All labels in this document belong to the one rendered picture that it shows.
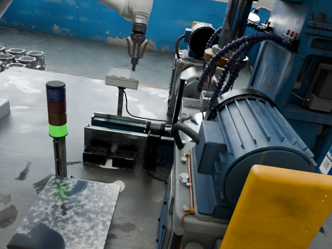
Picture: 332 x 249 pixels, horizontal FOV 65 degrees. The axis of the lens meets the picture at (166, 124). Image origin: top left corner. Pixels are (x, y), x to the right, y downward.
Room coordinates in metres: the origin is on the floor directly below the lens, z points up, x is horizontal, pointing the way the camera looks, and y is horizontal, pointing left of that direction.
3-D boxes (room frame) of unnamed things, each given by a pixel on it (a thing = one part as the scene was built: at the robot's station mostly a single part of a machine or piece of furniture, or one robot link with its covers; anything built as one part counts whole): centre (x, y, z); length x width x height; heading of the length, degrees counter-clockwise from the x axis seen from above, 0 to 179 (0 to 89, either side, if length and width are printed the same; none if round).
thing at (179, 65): (1.68, -0.13, 0.99); 0.35 x 0.31 x 0.37; 2
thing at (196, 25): (1.72, -0.10, 1.16); 0.33 x 0.26 x 0.42; 2
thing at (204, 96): (1.08, -0.20, 1.11); 0.12 x 0.11 x 0.07; 92
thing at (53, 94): (0.76, 0.37, 1.19); 0.06 x 0.06 x 0.04
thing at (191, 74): (1.44, -0.14, 1.04); 0.37 x 0.25 x 0.25; 2
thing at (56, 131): (0.76, 0.37, 1.05); 0.06 x 0.06 x 0.04
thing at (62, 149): (0.76, 0.37, 1.01); 0.08 x 0.08 x 0.42; 2
